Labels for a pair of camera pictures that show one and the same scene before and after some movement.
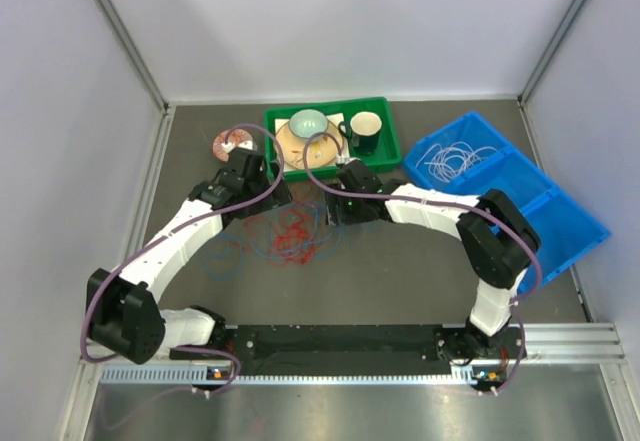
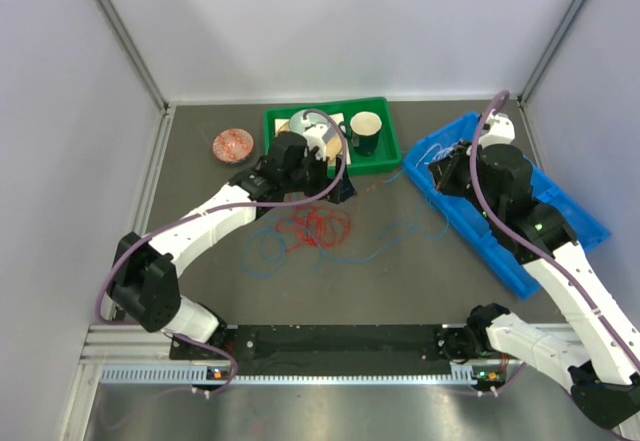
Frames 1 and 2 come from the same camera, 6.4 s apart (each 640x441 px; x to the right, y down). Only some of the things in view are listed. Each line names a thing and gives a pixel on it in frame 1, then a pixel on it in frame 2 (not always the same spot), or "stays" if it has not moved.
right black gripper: x=345 y=217 → x=445 y=169
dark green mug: x=364 y=130 stays
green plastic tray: x=387 y=154 stays
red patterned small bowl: x=235 y=136 stays
